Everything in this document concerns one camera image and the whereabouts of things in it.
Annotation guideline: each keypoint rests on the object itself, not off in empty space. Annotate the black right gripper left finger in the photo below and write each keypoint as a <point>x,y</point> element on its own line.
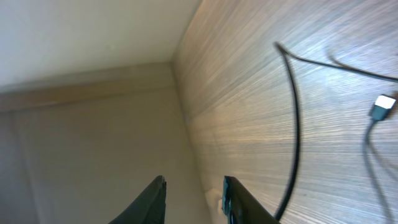
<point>149,206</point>

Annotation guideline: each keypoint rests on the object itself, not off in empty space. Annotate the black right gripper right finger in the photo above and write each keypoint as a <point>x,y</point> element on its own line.
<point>241,207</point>

